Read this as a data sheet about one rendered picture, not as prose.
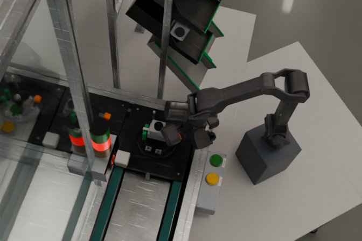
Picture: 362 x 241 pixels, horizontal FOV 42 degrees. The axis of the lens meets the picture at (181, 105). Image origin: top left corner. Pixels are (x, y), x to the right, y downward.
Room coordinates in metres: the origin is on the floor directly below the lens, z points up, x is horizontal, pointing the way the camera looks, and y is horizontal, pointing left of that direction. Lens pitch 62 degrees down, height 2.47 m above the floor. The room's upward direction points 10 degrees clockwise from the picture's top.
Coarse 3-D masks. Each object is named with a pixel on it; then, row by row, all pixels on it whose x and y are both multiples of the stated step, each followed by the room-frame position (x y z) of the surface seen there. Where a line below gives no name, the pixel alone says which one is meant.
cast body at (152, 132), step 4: (152, 120) 0.66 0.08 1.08; (156, 120) 0.66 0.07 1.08; (152, 124) 0.65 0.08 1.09; (156, 124) 0.65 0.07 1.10; (160, 124) 0.65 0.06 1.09; (164, 124) 0.66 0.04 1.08; (144, 128) 0.65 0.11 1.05; (148, 128) 0.65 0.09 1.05; (152, 128) 0.64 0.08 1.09; (156, 128) 0.63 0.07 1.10; (160, 128) 0.64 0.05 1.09; (148, 132) 0.63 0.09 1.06; (152, 132) 0.62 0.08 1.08; (156, 132) 0.62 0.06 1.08; (160, 132) 0.63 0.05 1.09; (148, 136) 0.62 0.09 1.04; (152, 136) 0.62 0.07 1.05; (156, 136) 0.62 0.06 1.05; (160, 136) 0.62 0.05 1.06; (160, 140) 0.62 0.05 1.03; (164, 140) 0.62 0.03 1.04
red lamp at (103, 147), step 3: (108, 141) 0.46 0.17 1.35; (93, 144) 0.44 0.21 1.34; (96, 144) 0.44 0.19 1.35; (99, 144) 0.44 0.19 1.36; (102, 144) 0.44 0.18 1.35; (105, 144) 0.45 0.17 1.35; (108, 144) 0.45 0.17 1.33; (96, 147) 0.44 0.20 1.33; (99, 147) 0.44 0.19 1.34; (102, 147) 0.44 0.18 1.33; (105, 147) 0.45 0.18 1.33; (108, 147) 0.45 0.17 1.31; (99, 150) 0.44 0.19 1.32; (102, 150) 0.44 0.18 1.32
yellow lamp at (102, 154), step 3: (93, 147) 0.45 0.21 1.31; (111, 147) 0.47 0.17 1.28; (96, 150) 0.44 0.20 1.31; (105, 150) 0.45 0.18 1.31; (108, 150) 0.45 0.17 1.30; (111, 150) 0.46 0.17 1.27; (96, 153) 0.44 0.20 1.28; (99, 153) 0.44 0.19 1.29; (102, 153) 0.44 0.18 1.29; (105, 153) 0.44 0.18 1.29; (108, 153) 0.45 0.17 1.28; (99, 156) 0.44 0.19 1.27; (102, 156) 0.44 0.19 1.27; (105, 156) 0.44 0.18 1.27
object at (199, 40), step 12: (144, 0) 0.98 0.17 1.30; (132, 12) 0.90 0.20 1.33; (144, 12) 0.89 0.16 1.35; (156, 12) 0.96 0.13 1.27; (144, 24) 0.89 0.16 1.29; (156, 24) 0.88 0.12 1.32; (156, 36) 0.88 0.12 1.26; (192, 36) 0.93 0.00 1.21; (204, 36) 0.95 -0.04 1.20; (180, 48) 0.86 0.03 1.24; (192, 48) 0.89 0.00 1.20; (204, 48) 0.90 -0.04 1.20; (192, 60) 0.84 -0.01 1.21
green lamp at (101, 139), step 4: (108, 128) 0.47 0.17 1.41; (108, 132) 0.46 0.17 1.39; (92, 136) 0.44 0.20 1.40; (96, 136) 0.44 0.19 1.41; (100, 136) 0.44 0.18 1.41; (104, 136) 0.45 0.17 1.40; (108, 136) 0.46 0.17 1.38; (92, 140) 0.44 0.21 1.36; (96, 140) 0.44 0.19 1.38; (100, 140) 0.44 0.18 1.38; (104, 140) 0.45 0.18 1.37
